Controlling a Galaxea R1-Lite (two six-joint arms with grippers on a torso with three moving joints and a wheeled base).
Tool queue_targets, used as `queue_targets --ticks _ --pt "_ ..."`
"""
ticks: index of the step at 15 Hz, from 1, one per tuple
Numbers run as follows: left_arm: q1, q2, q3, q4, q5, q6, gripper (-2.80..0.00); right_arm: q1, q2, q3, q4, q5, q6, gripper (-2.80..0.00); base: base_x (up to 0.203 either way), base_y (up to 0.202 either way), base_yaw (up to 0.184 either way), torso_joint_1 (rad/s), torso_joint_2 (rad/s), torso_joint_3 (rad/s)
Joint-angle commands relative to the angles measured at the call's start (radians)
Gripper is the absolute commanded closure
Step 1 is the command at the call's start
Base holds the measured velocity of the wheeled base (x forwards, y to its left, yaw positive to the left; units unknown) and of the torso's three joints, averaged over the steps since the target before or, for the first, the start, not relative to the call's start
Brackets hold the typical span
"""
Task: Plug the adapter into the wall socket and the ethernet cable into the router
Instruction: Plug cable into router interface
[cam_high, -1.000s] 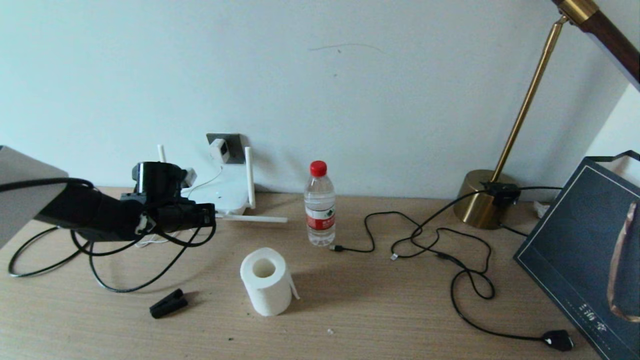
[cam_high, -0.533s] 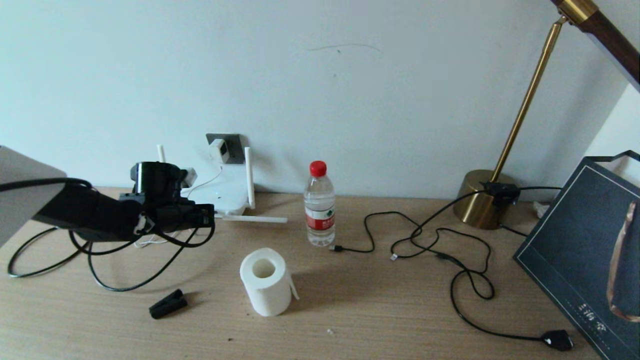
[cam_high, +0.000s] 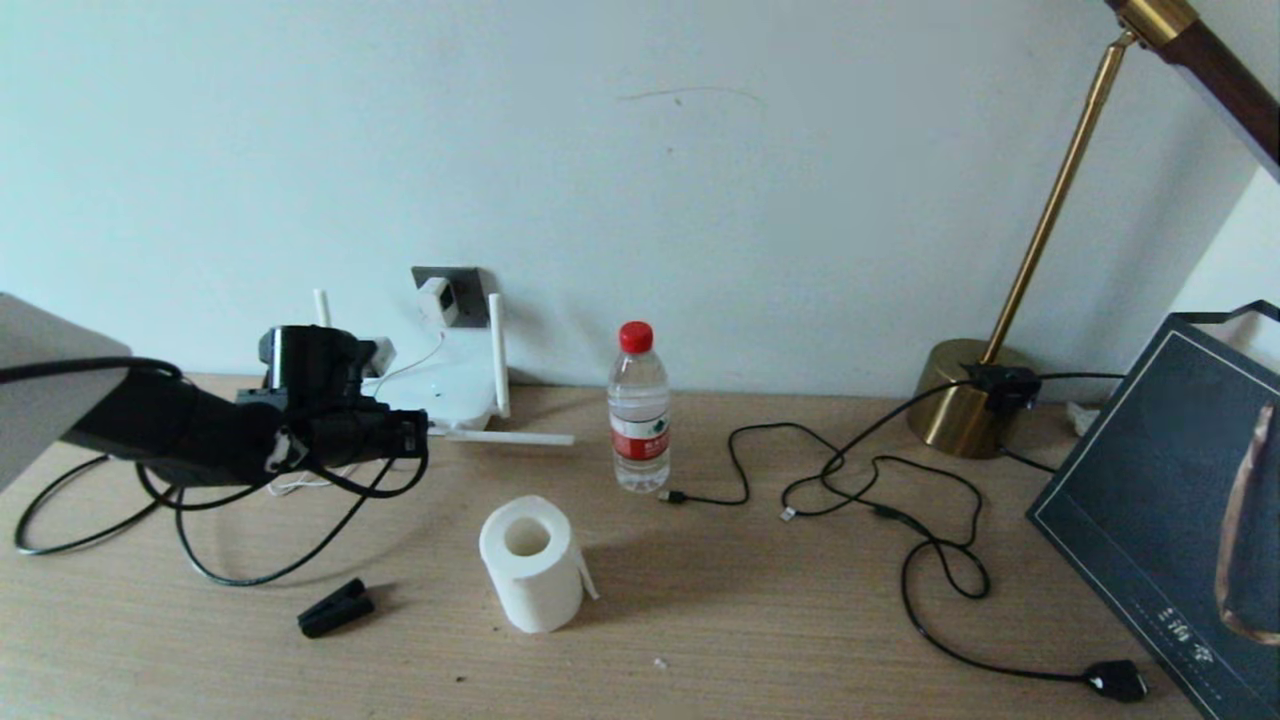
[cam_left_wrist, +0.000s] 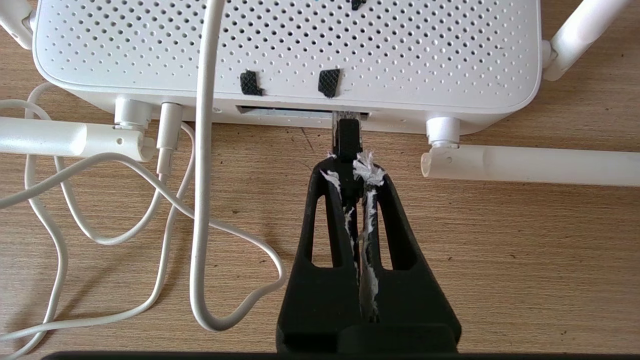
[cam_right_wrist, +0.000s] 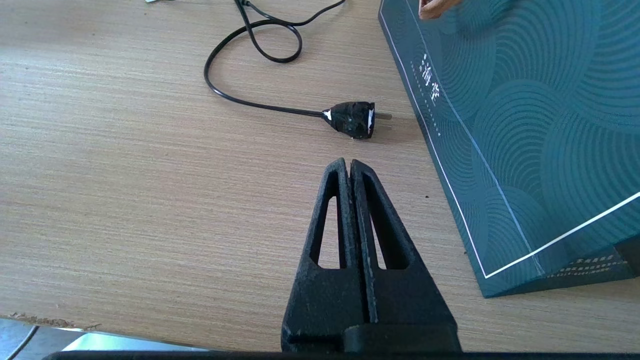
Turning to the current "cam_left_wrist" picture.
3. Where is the black ethernet cable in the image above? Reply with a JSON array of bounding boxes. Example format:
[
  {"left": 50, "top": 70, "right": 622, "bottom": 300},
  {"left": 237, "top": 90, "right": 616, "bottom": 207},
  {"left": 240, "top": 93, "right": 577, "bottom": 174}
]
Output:
[{"left": 331, "top": 111, "right": 371, "bottom": 271}]

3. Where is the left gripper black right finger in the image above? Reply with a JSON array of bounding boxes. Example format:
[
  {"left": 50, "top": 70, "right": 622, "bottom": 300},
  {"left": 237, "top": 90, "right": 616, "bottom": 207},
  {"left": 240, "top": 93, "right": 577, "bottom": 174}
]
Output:
[{"left": 357, "top": 160, "right": 462, "bottom": 352}]

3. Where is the thin white adapter cable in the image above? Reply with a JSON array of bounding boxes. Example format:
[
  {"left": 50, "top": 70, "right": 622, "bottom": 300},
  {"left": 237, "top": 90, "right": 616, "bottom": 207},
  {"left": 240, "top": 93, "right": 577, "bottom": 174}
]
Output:
[{"left": 0, "top": 0, "right": 288, "bottom": 360}]

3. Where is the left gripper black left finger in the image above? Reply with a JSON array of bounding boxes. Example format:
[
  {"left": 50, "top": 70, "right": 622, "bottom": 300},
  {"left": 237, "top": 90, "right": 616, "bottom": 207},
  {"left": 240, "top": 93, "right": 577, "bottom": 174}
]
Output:
[{"left": 276, "top": 157, "right": 362, "bottom": 352}]

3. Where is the white router with antennas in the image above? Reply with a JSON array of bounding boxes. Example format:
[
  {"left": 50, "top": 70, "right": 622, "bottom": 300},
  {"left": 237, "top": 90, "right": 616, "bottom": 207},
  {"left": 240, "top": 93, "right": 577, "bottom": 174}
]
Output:
[{"left": 0, "top": 0, "right": 640, "bottom": 188}]

